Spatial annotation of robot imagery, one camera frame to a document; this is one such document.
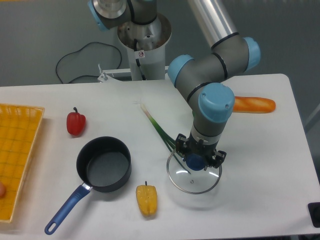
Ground black cable on floor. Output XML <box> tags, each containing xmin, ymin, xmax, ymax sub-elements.
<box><xmin>55</xmin><ymin>41</ymin><xmax>123</xmax><ymax>84</ymax></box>

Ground black saucepan blue handle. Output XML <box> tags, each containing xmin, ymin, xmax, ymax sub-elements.
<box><xmin>44</xmin><ymin>136</ymin><xmax>132</xmax><ymax>235</ymax></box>

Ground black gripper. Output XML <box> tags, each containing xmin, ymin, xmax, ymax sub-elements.
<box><xmin>175</xmin><ymin>133</ymin><xmax>227</xmax><ymax>171</ymax></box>

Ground orange baguette bread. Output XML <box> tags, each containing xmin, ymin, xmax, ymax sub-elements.
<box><xmin>233</xmin><ymin>96</ymin><xmax>276</xmax><ymax>114</ymax></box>

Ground brown egg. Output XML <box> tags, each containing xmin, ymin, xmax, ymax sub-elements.
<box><xmin>0</xmin><ymin>182</ymin><xmax>6</xmax><ymax>198</ymax></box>

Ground glass lid blue knob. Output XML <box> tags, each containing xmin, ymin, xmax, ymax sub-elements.
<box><xmin>166</xmin><ymin>150</ymin><xmax>222</xmax><ymax>195</ymax></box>

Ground green spring onion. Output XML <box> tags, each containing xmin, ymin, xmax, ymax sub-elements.
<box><xmin>139</xmin><ymin>103</ymin><xmax>191</xmax><ymax>176</ymax></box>

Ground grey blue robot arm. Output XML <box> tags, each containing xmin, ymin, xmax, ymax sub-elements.
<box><xmin>88</xmin><ymin>0</ymin><xmax>261</xmax><ymax>171</ymax></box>

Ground red bell pepper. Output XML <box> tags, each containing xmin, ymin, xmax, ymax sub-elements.
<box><xmin>66</xmin><ymin>107</ymin><xmax>86</xmax><ymax>136</ymax></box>

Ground black object table corner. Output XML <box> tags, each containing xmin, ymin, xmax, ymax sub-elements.
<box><xmin>307</xmin><ymin>202</ymin><xmax>320</xmax><ymax>228</ymax></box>

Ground yellow woven basket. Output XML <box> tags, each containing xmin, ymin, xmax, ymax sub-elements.
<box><xmin>0</xmin><ymin>103</ymin><xmax>45</xmax><ymax>223</ymax></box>

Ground yellow bell pepper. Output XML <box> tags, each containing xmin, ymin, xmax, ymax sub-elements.
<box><xmin>135</xmin><ymin>181</ymin><xmax>158</xmax><ymax>217</ymax></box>

